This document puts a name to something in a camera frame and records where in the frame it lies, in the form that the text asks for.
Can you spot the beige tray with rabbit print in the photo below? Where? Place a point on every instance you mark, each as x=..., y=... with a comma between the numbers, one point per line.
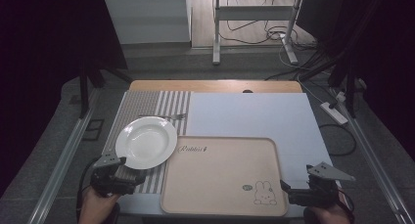
x=221, y=178

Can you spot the grey striped placemat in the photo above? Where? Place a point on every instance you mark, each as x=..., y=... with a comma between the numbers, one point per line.
x=143, y=103

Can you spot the aluminium rail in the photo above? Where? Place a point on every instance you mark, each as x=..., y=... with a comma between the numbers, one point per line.
x=375, y=165
x=62, y=165

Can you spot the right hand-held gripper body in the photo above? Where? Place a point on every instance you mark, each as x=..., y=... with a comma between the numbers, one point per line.
x=321, y=188

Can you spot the white cabinet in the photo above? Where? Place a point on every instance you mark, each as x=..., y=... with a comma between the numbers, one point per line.
x=147, y=18

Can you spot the person's left hand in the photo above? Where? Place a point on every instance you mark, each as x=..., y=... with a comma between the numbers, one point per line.
x=96, y=206

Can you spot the white round plate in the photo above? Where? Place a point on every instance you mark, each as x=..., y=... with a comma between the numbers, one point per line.
x=146, y=142

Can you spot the black floor frame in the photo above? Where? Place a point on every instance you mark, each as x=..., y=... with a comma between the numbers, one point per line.
x=94, y=129

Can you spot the wooden table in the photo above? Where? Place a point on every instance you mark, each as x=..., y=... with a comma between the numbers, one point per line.
x=212, y=86

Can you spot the white metal desk frame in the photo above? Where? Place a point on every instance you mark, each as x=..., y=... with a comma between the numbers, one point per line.
x=254, y=13

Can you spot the white power strip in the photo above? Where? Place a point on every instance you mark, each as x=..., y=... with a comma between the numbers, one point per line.
x=333, y=113

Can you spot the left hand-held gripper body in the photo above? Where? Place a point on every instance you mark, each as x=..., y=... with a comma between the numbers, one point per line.
x=112, y=181

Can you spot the person's right hand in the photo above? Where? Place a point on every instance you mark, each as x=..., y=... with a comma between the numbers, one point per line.
x=329, y=215

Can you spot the white board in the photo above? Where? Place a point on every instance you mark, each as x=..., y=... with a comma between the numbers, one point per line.
x=257, y=119

